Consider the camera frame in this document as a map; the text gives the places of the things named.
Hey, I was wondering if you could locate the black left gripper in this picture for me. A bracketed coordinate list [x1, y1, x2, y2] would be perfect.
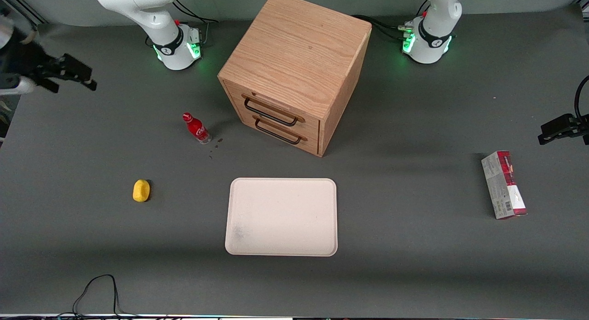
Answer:
[538, 113, 589, 146]

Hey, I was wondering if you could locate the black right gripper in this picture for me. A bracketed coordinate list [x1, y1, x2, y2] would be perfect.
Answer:
[0, 28, 98, 94]

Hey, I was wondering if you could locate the red coke bottle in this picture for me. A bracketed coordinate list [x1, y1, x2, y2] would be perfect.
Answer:
[182, 112, 212, 145]

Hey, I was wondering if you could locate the cream plastic tray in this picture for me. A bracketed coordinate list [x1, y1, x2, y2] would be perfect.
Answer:
[225, 177, 338, 257]

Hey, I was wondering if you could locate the red plaid cardboard box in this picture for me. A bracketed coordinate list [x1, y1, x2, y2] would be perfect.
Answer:
[481, 150, 528, 220]

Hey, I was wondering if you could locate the yellow lemon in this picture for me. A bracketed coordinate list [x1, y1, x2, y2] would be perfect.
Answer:
[133, 179, 151, 203]

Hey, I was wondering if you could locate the wooden table edge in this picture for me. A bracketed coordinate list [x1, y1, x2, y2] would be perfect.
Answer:
[217, 0, 372, 157]

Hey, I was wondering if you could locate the wooden drawer front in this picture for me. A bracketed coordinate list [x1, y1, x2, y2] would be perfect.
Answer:
[236, 109, 320, 156]
[224, 81, 321, 137]

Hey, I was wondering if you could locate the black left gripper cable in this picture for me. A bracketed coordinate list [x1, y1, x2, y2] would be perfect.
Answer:
[574, 75, 589, 127]

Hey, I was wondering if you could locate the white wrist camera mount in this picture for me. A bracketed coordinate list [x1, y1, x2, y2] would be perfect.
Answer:
[0, 76, 36, 96]

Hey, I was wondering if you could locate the metal frame rail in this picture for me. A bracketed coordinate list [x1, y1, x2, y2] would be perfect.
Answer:
[0, 0, 47, 26]

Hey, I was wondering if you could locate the black right arm base cable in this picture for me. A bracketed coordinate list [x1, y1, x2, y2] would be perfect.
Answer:
[173, 0, 219, 49]

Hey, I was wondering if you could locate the black arm base cable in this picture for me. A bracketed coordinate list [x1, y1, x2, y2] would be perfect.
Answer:
[173, 0, 219, 49]
[352, 14, 411, 41]

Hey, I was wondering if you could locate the black left arm base cable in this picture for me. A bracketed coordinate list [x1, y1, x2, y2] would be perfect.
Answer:
[352, 14, 411, 41]

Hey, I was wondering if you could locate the black metal drawer handle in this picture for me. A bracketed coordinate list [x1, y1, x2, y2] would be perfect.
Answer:
[253, 116, 308, 145]
[242, 95, 306, 127]

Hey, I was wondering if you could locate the thin black table cable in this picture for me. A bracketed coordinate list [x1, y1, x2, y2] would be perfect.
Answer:
[58, 274, 139, 320]

